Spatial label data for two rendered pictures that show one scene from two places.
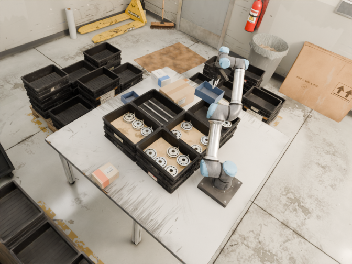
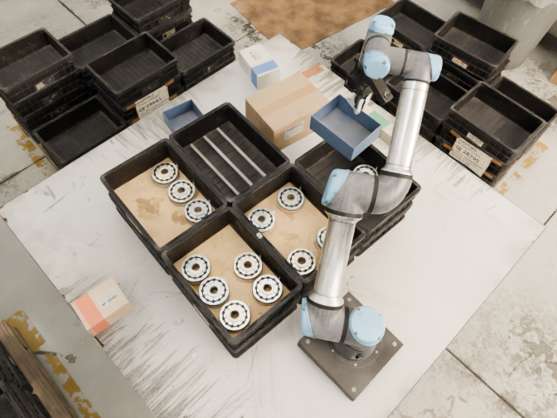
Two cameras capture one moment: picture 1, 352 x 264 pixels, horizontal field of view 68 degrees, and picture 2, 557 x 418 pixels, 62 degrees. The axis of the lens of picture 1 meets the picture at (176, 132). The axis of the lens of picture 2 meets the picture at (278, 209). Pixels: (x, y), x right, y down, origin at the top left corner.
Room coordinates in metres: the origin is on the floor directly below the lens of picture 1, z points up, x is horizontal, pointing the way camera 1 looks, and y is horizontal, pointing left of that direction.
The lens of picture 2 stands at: (0.66, -0.23, 2.36)
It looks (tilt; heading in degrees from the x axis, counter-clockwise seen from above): 60 degrees down; 12
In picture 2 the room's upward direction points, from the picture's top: 4 degrees clockwise
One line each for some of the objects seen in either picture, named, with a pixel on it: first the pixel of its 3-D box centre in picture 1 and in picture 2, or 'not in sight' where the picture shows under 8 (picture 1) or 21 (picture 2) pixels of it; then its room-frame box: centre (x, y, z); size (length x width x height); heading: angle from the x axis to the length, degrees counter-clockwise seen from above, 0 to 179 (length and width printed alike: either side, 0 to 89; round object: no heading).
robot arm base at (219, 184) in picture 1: (223, 178); (356, 335); (1.15, -0.43, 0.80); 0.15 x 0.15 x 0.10
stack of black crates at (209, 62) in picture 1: (218, 74); (407, 43); (3.28, -0.45, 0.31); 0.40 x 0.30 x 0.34; 60
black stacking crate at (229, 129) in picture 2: (157, 111); (230, 158); (1.68, 0.20, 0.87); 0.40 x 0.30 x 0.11; 57
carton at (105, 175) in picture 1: (106, 175); (103, 306); (1.02, 0.46, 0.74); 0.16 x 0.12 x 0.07; 145
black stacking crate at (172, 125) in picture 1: (191, 136); (297, 226); (1.46, -0.13, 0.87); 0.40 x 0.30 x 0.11; 57
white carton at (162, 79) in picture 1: (161, 78); (259, 66); (2.33, 0.28, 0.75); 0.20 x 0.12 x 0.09; 45
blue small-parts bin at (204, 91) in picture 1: (209, 92); (345, 126); (1.77, -0.21, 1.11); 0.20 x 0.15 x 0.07; 60
